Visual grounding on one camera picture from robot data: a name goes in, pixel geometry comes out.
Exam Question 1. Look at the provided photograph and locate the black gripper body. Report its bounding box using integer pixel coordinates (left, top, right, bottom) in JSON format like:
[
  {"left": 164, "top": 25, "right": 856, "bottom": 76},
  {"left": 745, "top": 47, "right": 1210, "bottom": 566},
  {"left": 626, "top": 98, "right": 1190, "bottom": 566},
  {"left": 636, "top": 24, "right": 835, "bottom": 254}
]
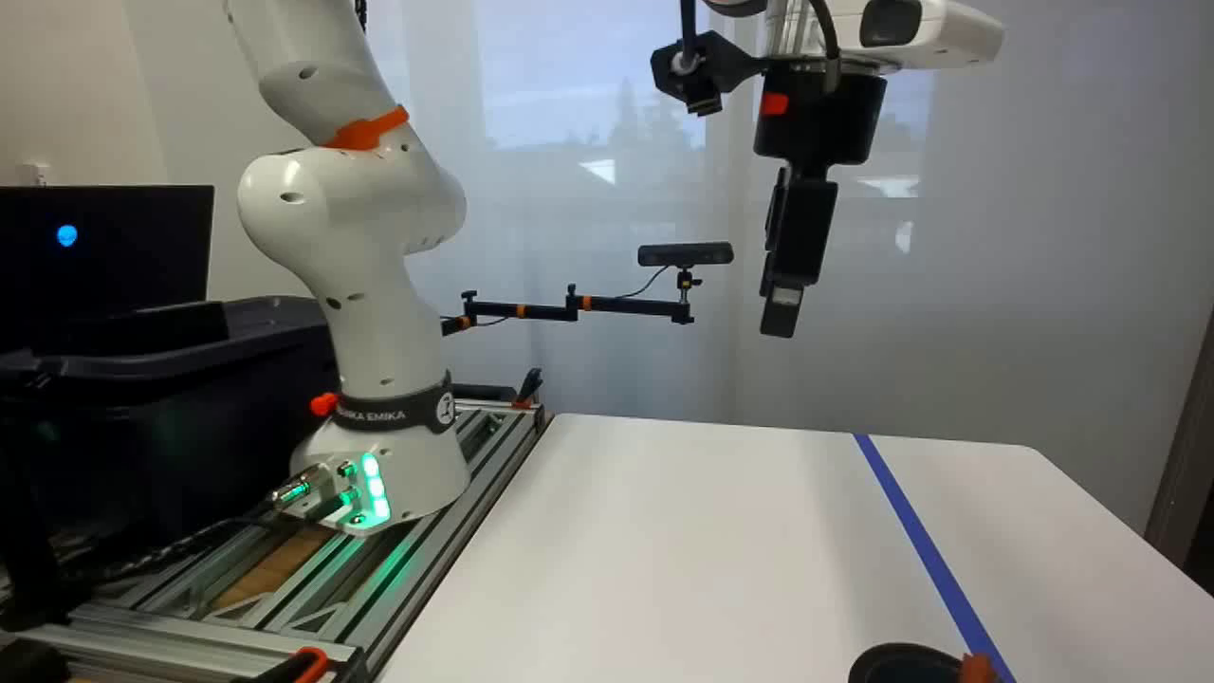
[{"left": 752, "top": 62, "right": 893, "bottom": 174}]

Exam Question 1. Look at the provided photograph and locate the dark green cup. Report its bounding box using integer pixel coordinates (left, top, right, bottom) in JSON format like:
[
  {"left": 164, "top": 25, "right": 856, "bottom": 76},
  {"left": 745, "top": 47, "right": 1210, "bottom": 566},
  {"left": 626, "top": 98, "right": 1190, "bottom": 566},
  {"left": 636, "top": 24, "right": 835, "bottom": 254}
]
[{"left": 846, "top": 637, "right": 970, "bottom": 683}]

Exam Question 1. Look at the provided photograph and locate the orange black clamp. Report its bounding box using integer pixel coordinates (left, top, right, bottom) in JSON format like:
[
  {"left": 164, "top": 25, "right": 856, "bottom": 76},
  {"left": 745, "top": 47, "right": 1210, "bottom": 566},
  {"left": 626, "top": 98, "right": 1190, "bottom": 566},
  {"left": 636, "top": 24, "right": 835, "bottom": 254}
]
[
  {"left": 507, "top": 363, "right": 548, "bottom": 418},
  {"left": 278, "top": 640, "right": 340, "bottom": 683}
]

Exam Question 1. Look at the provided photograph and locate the long blue tape strip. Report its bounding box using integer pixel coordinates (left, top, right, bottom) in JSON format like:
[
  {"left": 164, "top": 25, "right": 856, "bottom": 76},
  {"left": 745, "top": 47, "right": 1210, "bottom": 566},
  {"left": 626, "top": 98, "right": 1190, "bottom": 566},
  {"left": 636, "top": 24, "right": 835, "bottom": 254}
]
[{"left": 850, "top": 429, "right": 1019, "bottom": 683}]

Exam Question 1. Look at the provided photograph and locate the brown wooden board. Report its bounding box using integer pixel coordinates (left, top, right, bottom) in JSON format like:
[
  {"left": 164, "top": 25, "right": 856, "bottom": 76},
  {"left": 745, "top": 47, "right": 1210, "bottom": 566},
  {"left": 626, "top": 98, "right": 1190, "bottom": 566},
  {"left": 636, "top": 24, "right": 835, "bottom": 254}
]
[{"left": 204, "top": 523, "right": 338, "bottom": 617}]

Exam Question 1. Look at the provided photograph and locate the black plastic bin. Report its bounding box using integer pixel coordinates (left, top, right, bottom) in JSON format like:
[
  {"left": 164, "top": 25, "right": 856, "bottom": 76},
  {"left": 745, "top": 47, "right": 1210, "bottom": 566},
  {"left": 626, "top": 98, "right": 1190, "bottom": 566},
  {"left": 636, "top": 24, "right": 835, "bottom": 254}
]
[{"left": 0, "top": 296, "right": 340, "bottom": 598}]

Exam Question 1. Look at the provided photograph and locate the black computer monitor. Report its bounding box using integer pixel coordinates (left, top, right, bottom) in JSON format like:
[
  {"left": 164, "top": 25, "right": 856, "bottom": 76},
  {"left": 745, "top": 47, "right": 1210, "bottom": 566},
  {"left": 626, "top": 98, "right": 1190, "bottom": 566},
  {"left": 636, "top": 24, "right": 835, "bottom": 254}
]
[{"left": 0, "top": 181, "right": 215, "bottom": 324}]

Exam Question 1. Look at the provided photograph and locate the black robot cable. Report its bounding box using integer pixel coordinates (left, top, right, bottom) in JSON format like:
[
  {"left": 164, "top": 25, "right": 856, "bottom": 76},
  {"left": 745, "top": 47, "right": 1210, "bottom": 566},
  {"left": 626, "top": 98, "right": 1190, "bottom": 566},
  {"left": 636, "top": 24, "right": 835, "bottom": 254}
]
[{"left": 674, "top": 0, "right": 850, "bottom": 63}]

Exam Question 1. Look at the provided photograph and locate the black stereo camera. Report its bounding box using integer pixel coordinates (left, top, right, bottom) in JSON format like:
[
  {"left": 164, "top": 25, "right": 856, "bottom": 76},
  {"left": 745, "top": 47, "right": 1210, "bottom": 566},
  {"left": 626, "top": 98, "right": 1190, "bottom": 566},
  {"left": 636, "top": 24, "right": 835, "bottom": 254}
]
[{"left": 632, "top": 238, "right": 737, "bottom": 268}]

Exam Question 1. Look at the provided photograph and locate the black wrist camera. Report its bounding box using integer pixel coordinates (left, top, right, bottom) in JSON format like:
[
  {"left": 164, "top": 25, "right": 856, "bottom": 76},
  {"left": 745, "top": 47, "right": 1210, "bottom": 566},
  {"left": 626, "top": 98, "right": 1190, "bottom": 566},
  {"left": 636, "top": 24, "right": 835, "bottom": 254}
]
[{"left": 649, "top": 30, "right": 765, "bottom": 120}]

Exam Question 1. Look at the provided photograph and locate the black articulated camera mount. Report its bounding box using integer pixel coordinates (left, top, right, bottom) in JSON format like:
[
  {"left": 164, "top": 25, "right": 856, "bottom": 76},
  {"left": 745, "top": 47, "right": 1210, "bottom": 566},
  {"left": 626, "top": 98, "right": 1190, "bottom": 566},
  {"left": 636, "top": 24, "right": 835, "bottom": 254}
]
[{"left": 435, "top": 265, "right": 702, "bottom": 340}]

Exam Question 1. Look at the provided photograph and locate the aluminium profile base frame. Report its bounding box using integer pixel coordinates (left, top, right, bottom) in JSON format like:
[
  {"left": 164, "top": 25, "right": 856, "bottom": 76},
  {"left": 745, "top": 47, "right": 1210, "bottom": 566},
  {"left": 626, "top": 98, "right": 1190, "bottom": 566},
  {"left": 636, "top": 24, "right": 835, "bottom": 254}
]
[{"left": 0, "top": 393, "right": 549, "bottom": 683}]

